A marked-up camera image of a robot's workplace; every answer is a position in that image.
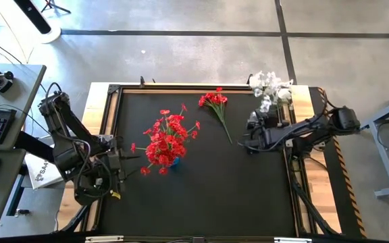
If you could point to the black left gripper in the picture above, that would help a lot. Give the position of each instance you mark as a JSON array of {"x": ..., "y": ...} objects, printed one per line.
[{"x": 108, "y": 175}]

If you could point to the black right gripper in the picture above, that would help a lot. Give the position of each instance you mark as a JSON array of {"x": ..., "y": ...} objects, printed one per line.
[{"x": 272, "y": 121}]

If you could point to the red blossom bunch with leaf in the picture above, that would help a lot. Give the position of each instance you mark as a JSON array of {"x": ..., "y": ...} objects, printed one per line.
[
  {"x": 176, "y": 119},
  {"x": 144, "y": 170}
]

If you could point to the white artificial flower bunch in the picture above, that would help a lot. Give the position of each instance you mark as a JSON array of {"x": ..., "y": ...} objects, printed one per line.
[{"x": 270, "y": 89}]

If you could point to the dense red carnation bunch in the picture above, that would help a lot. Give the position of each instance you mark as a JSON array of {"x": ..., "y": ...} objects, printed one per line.
[{"x": 165, "y": 145}]

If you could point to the blue textured glass vase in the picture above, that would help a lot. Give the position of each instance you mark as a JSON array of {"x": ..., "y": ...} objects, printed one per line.
[{"x": 175, "y": 162}]

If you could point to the small red flower bunch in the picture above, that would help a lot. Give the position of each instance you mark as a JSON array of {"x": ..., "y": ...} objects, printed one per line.
[{"x": 213, "y": 99}]

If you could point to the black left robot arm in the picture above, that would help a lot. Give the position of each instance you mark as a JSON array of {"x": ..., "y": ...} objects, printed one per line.
[{"x": 63, "y": 135}]

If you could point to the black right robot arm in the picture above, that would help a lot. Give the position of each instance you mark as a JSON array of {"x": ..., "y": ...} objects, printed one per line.
[{"x": 309, "y": 133}]

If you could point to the small clear glass vase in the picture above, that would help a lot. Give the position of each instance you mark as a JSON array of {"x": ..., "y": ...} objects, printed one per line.
[{"x": 253, "y": 118}]

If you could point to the yellow tape tag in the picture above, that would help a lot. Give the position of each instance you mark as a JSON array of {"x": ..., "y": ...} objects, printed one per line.
[{"x": 115, "y": 195}]

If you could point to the white printed bag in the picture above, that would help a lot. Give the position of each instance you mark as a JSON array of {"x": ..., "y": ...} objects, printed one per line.
[{"x": 44, "y": 175}]

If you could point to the black floor mat hazard edge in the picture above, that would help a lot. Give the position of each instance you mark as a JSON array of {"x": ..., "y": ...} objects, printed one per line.
[{"x": 338, "y": 189}]

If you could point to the small metal object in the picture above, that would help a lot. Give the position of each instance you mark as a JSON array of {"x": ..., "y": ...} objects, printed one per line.
[{"x": 22, "y": 212}]

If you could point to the grey desk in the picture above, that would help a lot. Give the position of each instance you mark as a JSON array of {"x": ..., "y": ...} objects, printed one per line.
[{"x": 19, "y": 87}]

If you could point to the black pole white round base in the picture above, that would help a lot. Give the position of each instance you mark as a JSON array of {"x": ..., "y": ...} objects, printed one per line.
[{"x": 47, "y": 33}]

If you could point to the black tripod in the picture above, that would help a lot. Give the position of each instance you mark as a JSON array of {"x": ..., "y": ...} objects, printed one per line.
[{"x": 51, "y": 4}]

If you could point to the black aluminium table frame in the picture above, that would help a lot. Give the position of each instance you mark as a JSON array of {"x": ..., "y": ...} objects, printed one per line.
[{"x": 113, "y": 89}]

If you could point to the silver metal bracket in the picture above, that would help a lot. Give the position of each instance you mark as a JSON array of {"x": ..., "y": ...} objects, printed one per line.
[
  {"x": 292, "y": 240},
  {"x": 105, "y": 239}
]

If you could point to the blue-grey metal table frame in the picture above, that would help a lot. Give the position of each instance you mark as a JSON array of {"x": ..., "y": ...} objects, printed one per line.
[{"x": 388, "y": 168}]

